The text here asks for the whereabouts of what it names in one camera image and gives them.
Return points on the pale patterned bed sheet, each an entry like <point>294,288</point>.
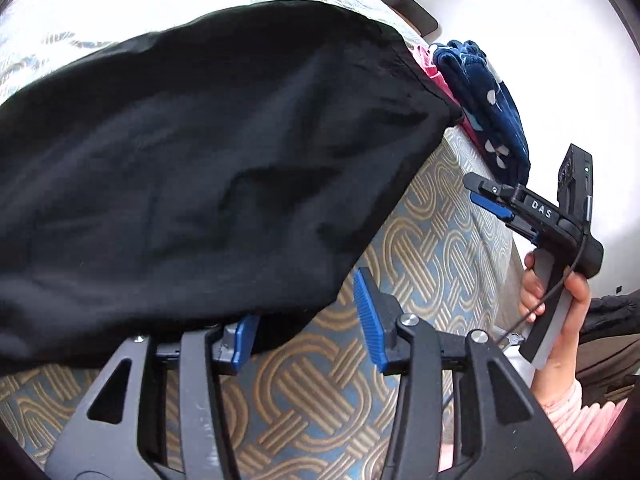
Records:
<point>125,0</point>

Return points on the person's right hand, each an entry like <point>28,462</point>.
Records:
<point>572,330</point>

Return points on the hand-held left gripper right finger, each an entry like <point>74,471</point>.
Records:
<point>370,320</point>

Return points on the black pants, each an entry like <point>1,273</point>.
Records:
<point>200,160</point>

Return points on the navy fleece garment white print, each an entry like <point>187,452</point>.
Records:
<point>480,95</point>

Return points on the person's right forearm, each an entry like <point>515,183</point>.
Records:
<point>575,425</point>

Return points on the black padded jacket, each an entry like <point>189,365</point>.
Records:
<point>610,320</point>

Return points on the pink garment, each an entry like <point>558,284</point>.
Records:
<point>430,72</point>

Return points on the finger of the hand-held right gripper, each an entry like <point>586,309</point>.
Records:
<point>492,202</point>

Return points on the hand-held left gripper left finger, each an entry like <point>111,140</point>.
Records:
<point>245,342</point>

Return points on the blue gold knot-patterned blanket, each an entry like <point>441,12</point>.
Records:
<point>310,400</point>

